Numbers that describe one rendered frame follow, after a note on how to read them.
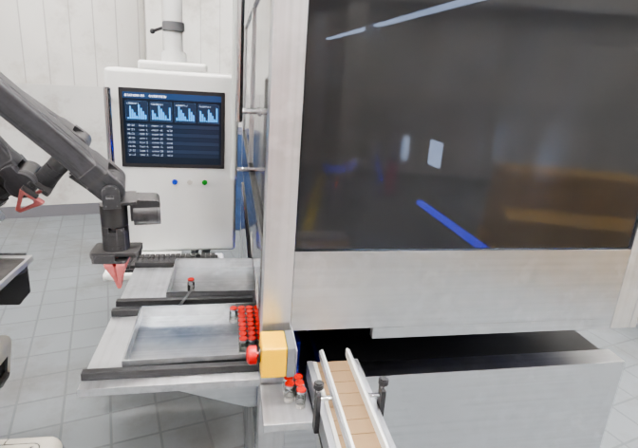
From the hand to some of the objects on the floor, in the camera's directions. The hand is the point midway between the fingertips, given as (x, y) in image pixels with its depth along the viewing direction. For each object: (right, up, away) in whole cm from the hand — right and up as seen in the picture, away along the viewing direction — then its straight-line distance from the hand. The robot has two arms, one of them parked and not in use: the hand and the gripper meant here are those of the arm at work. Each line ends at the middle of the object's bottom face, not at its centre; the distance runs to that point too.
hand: (120, 284), depth 108 cm
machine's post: (+30, -106, +29) cm, 114 cm away
